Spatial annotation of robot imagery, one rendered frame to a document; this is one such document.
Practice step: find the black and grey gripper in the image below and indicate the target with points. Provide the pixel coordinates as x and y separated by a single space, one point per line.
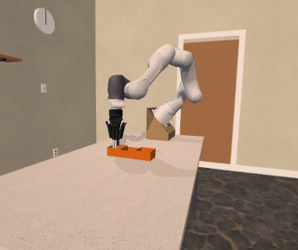
114 130

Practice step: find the orange three-compartment bin rack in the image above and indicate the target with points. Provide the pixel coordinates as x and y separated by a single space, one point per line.
132 153

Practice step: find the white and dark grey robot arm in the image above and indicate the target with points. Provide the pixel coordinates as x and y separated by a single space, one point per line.
119 87

